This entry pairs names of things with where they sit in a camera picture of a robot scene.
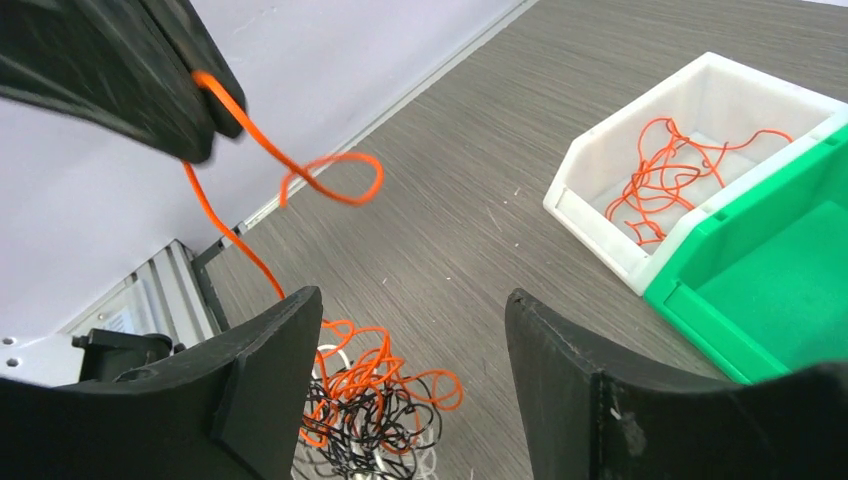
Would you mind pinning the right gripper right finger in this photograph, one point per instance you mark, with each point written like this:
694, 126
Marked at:
594, 409

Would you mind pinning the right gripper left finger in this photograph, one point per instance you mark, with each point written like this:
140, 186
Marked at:
227, 408

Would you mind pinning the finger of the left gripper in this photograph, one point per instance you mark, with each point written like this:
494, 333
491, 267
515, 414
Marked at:
104, 62
199, 66

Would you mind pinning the green plastic bin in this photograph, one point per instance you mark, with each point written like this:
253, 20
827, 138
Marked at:
760, 286

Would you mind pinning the white plastic bin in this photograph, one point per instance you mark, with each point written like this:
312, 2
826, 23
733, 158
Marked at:
634, 186

